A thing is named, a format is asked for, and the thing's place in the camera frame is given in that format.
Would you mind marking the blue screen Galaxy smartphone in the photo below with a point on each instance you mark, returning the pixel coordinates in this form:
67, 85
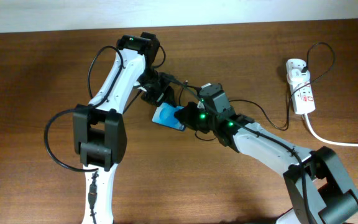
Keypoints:
164, 115

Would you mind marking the white power strip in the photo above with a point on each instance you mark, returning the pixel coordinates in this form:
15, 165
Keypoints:
302, 95

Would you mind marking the white USB charger plug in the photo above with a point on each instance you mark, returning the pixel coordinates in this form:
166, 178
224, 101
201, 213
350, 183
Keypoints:
296, 76

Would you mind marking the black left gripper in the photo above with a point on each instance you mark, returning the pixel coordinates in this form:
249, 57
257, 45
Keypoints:
159, 97

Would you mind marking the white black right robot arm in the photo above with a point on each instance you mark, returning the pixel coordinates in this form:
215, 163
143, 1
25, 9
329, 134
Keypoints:
320, 188

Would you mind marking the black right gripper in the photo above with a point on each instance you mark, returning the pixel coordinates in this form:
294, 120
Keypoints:
188, 117

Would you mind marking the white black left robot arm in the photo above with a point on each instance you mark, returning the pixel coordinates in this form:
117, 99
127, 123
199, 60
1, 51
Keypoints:
99, 134

